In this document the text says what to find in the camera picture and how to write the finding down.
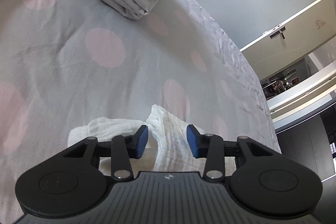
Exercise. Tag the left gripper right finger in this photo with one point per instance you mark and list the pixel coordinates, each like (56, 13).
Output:
(211, 148)

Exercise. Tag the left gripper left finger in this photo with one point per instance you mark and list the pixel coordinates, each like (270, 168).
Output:
(125, 147)

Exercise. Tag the white crinkled muslin blanket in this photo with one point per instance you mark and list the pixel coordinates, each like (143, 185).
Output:
(167, 149)

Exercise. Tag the dark wardrobe panel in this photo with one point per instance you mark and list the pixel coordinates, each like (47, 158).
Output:
(311, 143)

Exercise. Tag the pink dotted bed sheet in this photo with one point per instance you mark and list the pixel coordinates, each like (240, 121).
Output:
(65, 63)

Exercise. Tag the cream room door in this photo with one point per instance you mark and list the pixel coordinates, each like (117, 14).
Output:
(305, 31)

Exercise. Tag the black door handle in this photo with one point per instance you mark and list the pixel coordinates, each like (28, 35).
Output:
(279, 31)

